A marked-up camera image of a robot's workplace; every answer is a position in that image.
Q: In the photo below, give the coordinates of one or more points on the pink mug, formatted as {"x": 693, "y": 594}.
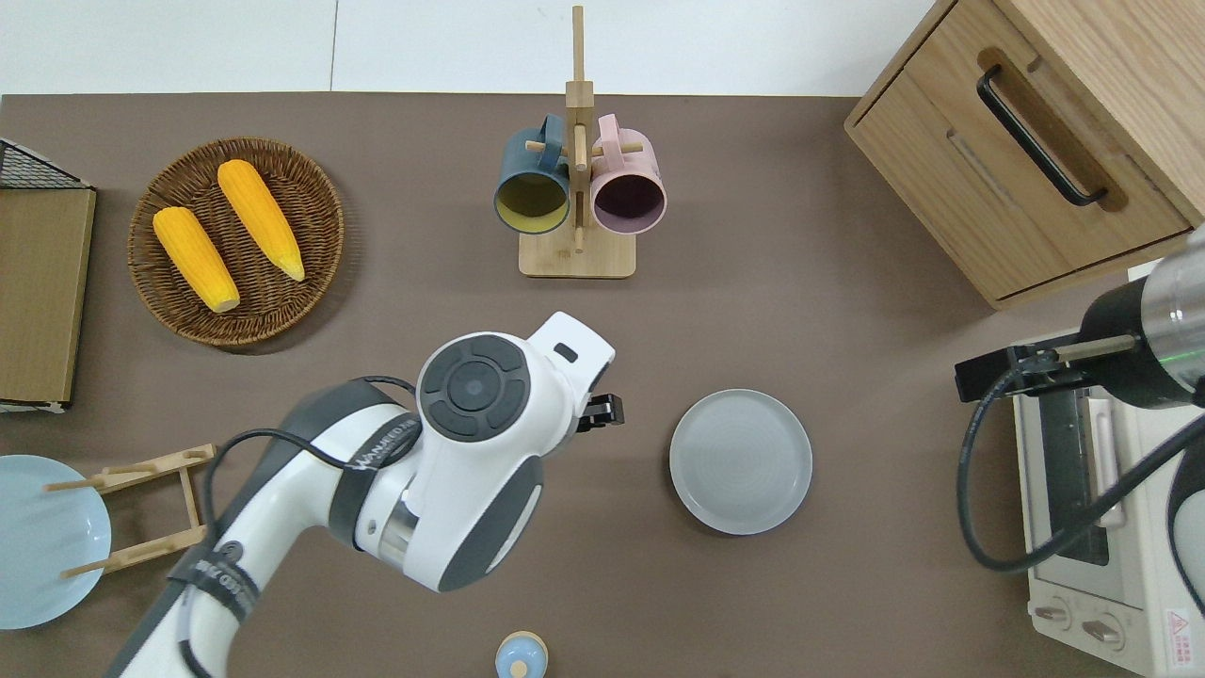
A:
{"x": 635, "y": 160}

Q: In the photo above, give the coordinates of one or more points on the small blue dome knob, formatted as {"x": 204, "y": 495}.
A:
{"x": 521, "y": 656}

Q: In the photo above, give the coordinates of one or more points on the gray plate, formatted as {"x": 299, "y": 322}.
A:
{"x": 741, "y": 461}

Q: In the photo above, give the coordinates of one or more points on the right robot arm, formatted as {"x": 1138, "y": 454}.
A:
{"x": 1158, "y": 320}

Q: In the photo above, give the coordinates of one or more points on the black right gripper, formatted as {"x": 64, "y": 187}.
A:
{"x": 998, "y": 377}

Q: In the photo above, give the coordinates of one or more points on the pointed yellow corn cob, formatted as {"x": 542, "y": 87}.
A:
{"x": 262, "y": 218}

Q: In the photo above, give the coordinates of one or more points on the wooden dish rack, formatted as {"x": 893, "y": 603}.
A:
{"x": 192, "y": 499}

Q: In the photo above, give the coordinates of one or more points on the light blue plate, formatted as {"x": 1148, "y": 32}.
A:
{"x": 42, "y": 546}

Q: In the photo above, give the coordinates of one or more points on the wooden board lid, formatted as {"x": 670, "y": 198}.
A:
{"x": 38, "y": 292}

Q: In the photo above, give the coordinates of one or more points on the wooden cabinet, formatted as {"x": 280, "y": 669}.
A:
{"x": 941, "y": 179}

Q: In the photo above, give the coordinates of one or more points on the wooden mug tree stand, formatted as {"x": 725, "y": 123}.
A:
{"x": 576, "y": 256}

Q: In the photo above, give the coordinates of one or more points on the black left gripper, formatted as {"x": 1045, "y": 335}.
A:
{"x": 604, "y": 411}

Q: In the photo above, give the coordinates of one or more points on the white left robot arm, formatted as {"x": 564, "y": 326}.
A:
{"x": 471, "y": 452}

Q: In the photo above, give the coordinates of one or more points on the white toaster oven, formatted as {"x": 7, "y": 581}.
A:
{"x": 1130, "y": 584}

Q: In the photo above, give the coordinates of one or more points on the blunt yellow corn cob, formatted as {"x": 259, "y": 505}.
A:
{"x": 196, "y": 259}

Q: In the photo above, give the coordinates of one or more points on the dark teal mug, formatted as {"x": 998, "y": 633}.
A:
{"x": 522, "y": 160}

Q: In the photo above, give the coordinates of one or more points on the round wicker tray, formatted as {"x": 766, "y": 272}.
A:
{"x": 311, "y": 235}

